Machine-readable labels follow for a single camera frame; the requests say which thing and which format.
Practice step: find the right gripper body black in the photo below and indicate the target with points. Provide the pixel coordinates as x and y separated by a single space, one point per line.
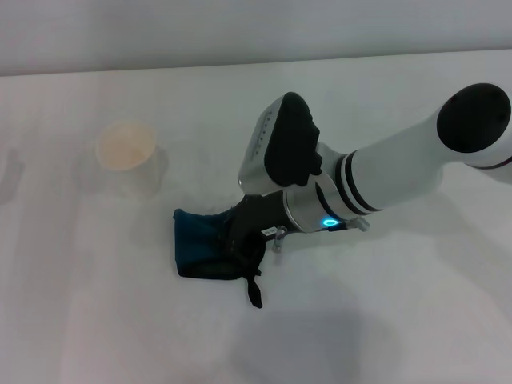
256 216

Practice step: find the blue rag with black trim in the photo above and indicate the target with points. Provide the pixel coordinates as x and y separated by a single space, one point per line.
196 244

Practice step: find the white paper cup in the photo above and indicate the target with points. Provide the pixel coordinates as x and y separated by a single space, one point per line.
126 148

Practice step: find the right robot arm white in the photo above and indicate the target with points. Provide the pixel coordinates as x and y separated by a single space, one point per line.
400 160

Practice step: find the right wrist camera box silver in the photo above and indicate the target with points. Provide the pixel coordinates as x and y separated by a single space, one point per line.
288 144

